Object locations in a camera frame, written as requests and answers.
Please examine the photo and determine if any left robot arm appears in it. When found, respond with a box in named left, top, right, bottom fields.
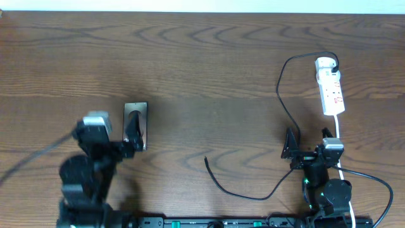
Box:
left=56, top=111, right=144, bottom=227

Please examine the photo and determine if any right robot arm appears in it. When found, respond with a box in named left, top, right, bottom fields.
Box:
left=281, top=128, right=352, bottom=227

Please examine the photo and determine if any white USB charger adapter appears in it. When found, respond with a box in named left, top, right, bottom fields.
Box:
left=315, top=57, right=337, bottom=71

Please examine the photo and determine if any white power strip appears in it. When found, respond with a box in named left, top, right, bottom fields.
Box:
left=316, top=68, right=345, bottom=116

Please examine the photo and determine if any white power strip cord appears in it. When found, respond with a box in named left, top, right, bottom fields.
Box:
left=333, top=114, right=357, bottom=228

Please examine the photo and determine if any black right camera cable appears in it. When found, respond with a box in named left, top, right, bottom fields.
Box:
left=330, top=165, right=394, bottom=228

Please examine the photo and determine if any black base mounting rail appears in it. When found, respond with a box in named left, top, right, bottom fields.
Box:
left=126, top=216, right=374, bottom=228

